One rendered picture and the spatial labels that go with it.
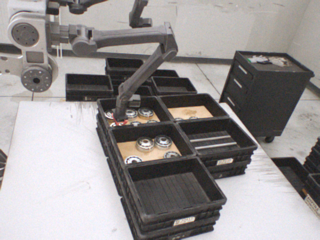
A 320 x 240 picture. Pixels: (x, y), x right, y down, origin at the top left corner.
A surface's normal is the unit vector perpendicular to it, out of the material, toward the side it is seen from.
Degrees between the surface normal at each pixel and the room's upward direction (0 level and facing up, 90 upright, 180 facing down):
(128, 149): 0
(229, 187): 0
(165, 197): 0
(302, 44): 90
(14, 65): 90
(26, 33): 90
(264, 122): 90
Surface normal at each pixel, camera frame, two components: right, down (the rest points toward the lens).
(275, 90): 0.24, 0.59
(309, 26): -0.96, 0.01
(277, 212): 0.16, -0.81
